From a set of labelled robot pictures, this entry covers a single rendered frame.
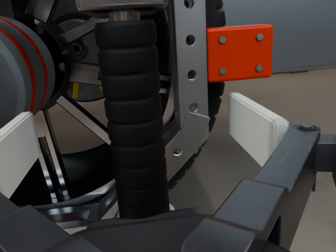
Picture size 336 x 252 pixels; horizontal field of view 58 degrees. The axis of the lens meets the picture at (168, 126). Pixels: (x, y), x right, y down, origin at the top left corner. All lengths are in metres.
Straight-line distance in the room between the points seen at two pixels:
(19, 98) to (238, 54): 0.27
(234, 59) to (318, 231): 1.22
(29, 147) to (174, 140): 0.26
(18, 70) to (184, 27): 0.20
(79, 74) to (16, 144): 0.34
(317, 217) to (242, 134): 1.46
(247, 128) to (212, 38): 0.24
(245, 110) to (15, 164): 0.13
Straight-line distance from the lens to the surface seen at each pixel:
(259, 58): 0.43
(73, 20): 0.90
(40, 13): 0.51
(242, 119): 0.19
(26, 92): 0.32
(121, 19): 0.18
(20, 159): 0.19
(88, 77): 0.51
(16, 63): 0.32
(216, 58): 0.41
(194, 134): 0.42
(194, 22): 0.40
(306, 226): 1.56
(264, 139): 0.16
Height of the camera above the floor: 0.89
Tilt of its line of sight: 18 degrees down
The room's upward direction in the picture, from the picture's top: 4 degrees counter-clockwise
